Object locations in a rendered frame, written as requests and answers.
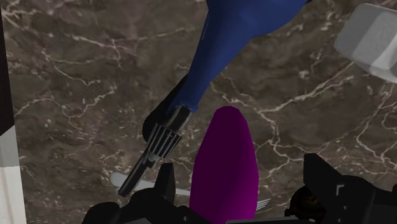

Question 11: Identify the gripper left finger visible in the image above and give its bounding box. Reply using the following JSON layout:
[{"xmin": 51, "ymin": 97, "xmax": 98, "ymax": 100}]
[{"xmin": 81, "ymin": 162, "xmax": 212, "ymax": 224}]

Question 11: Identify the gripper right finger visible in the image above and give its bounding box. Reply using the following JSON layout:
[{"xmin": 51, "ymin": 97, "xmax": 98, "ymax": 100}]
[{"xmin": 284, "ymin": 153, "xmax": 397, "ymax": 224}]

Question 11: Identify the purple oval object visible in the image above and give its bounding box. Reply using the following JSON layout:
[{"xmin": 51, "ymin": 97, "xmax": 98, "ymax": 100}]
[{"xmin": 188, "ymin": 106, "xmax": 260, "ymax": 224}]

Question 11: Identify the blue hair dryer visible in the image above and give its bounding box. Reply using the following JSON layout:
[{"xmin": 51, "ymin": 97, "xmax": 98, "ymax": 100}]
[{"xmin": 118, "ymin": 0, "xmax": 314, "ymax": 198}]

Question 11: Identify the white rectangular block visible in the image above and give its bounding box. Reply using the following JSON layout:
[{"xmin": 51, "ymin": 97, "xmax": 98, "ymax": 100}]
[{"xmin": 333, "ymin": 3, "xmax": 397, "ymax": 85}]

